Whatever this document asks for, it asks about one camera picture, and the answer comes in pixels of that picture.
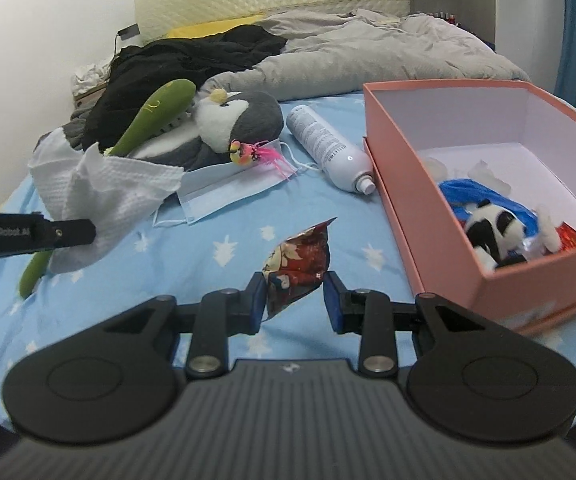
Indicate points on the panda plush toy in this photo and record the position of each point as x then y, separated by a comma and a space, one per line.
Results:
488, 230

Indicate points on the grey duvet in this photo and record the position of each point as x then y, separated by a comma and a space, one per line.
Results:
368, 60

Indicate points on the blue plastic bag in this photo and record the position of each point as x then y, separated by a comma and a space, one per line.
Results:
468, 191

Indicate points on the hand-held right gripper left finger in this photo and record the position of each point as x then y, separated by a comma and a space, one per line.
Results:
259, 305

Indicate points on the red foil packet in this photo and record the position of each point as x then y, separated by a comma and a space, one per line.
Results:
570, 237

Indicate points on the dark grey cloth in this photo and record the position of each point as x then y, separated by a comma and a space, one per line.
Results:
75, 134

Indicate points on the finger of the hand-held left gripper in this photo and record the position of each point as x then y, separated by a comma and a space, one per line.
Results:
70, 234

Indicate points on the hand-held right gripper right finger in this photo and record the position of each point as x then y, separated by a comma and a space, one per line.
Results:
330, 305

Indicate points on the black power adapter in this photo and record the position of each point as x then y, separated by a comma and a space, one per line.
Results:
129, 32

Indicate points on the blue face mask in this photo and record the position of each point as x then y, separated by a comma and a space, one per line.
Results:
218, 185

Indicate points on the yellow pillow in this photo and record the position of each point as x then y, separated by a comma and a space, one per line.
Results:
203, 29

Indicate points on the grey penguin plush toy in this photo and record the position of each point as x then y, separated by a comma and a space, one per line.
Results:
253, 115

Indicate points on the blue star bedsheet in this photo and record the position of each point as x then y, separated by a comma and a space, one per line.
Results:
208, 255

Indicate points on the crumpled white paper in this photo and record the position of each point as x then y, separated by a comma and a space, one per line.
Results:
90, 75

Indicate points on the green plush stick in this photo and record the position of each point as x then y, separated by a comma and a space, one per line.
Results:
163, 105

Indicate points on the black clothing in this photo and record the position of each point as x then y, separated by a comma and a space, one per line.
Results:
168, 65

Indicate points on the pink feather bird toy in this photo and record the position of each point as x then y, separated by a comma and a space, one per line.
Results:
263, 152

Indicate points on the group of small bottles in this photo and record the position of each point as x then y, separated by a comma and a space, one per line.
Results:
445, 17

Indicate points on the pink cardboard box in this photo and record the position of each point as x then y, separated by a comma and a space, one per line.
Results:
418, 220

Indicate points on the red patterned snack packet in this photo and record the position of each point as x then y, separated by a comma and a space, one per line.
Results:
298, 260

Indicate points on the white spray can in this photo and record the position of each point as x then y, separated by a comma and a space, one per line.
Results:
328, 150

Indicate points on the translucent soft block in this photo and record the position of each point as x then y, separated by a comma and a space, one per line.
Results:
488, 177
435, 169

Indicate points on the white paper towel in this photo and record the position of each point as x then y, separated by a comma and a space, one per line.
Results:
108, 195

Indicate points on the small brown cardboard box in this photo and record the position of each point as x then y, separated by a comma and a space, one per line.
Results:
88, 96

